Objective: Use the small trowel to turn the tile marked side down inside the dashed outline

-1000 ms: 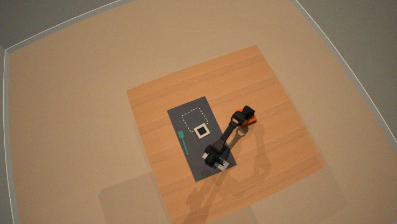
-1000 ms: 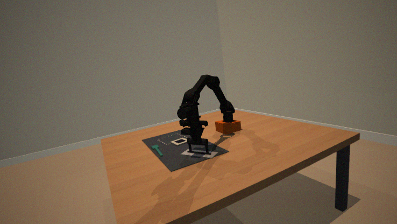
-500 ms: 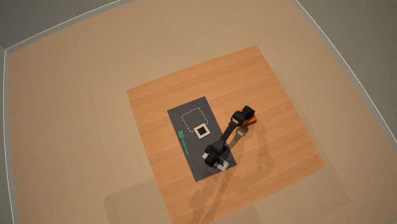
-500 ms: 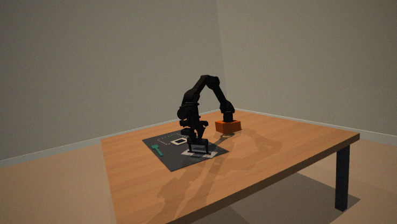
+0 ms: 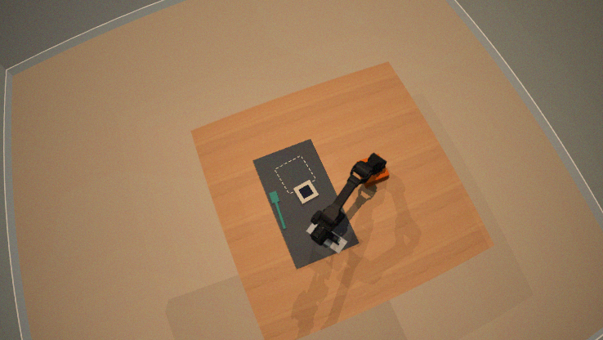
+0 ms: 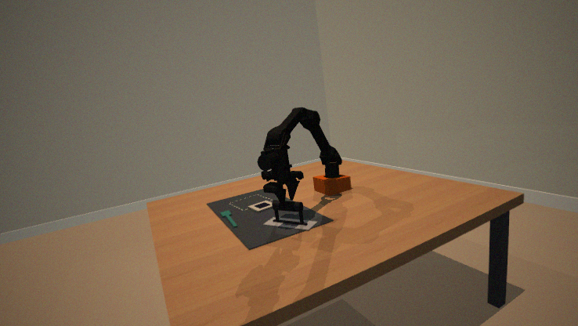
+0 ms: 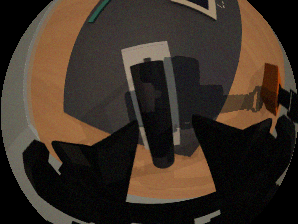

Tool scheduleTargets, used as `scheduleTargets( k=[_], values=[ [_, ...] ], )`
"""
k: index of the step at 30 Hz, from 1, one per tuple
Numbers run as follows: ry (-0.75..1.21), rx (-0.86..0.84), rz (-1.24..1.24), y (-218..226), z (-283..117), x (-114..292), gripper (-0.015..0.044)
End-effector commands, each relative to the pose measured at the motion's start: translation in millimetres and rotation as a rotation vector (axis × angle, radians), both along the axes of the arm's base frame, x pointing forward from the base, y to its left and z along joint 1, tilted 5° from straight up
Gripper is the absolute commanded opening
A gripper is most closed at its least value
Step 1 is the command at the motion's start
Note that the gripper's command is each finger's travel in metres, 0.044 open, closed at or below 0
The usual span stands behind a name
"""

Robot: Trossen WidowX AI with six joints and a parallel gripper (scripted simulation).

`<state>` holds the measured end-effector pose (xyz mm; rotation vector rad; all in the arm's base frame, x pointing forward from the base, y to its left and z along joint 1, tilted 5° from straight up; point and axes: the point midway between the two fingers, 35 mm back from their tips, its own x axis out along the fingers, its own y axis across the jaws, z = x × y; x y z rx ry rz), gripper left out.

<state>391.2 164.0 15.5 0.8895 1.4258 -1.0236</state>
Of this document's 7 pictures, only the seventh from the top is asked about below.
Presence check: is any beige square tile with dark centre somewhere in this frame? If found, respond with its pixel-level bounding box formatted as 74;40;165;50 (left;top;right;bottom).
172;0;217;20

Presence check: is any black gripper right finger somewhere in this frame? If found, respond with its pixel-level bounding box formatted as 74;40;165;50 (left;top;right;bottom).
192;115;273;190

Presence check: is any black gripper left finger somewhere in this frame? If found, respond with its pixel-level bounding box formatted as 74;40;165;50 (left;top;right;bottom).
51;120;140;202

